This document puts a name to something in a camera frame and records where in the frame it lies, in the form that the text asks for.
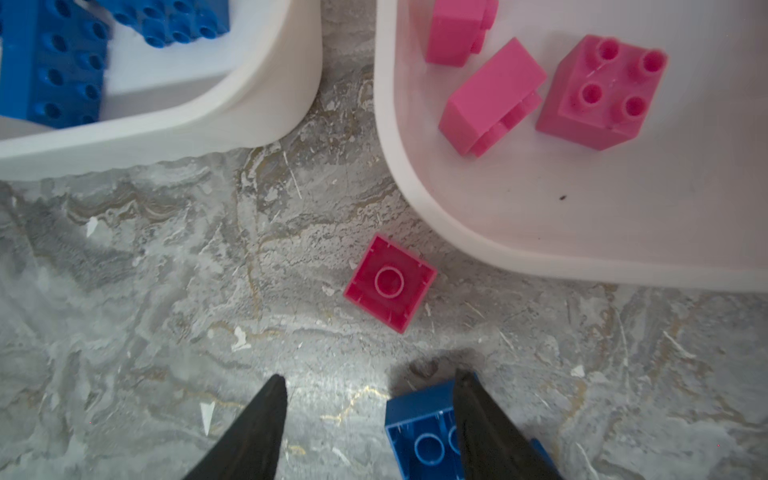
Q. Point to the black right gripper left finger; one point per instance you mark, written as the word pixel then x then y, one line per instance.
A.
pixel 250 448

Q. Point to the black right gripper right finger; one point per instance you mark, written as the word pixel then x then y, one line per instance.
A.
pixel 490 444

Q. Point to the pink lego brick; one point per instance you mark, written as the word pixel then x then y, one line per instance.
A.
pixel 601 92
pixel 493 101
pixel 390 283
pixel 458 29

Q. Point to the blue long lego brick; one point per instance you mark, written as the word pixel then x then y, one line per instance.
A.
pixel 54 56

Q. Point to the right white plastic bin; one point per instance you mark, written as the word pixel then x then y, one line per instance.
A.
pixel 683 205

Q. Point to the white plastic bin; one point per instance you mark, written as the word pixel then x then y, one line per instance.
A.
pixel 683 205
pixel 248 88

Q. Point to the middle white plastic bin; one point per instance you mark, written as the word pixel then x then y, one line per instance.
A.
pixel 248 88

